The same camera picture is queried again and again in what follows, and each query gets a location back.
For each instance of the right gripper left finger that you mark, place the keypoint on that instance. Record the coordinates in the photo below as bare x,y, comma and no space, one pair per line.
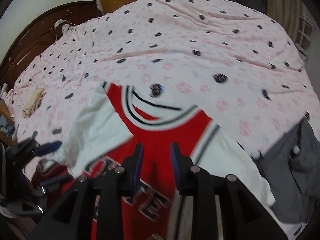
71,217

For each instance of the right brown curtain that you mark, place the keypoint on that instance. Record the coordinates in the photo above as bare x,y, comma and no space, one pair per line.
287,13

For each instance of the dark wooden headboard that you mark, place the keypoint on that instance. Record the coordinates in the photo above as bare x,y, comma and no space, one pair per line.
42,33

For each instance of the red and white jersey shirt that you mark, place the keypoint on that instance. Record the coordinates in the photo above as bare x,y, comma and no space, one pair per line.
116,119

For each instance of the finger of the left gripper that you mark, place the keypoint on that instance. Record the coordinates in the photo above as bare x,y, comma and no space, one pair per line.
56,180
47,148

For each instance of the grey purple jacket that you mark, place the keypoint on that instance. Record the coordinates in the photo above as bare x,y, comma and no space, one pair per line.
291,167

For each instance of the person's right hand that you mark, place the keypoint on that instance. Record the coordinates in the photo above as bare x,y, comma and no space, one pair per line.
155,236

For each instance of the pink cat-print bed quilt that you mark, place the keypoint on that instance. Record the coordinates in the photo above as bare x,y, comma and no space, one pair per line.
236,64

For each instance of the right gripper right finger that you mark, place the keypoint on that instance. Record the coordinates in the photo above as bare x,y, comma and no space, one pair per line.
223,208

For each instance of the white wire shelf rack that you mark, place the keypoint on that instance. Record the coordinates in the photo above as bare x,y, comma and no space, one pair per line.
304,36

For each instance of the beige small cloth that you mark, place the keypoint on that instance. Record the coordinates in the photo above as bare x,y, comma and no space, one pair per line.
33,103

